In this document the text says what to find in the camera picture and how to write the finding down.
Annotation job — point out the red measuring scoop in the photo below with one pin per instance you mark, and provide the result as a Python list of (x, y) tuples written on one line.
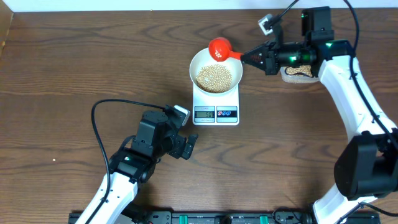
[(220, 50)]

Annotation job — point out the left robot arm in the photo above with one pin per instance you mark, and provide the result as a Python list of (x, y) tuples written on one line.
[(134, 162)]

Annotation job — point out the white kitchen scale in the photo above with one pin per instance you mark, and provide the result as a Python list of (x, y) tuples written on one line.
[(215, 109)]

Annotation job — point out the soybeans in bowl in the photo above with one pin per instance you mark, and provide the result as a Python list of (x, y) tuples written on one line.
[(214, 78)]

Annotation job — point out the white round bowl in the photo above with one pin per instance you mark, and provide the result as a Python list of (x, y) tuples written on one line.
[(203, 58)]

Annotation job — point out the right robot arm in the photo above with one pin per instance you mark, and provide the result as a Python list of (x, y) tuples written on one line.
[(367, 168)]

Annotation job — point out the clear plastic container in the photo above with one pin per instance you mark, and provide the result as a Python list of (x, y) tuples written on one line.
[(297, 79)]

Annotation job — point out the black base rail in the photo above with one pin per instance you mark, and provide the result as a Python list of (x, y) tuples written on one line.
[(134, 214)]

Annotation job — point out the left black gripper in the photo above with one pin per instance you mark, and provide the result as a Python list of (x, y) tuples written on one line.
[(177, 150)]

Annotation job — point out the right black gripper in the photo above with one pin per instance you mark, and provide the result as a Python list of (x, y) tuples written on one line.
[(269, 63)]

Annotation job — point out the pile of soybeans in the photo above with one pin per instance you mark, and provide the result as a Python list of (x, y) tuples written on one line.
[(302, 71)]

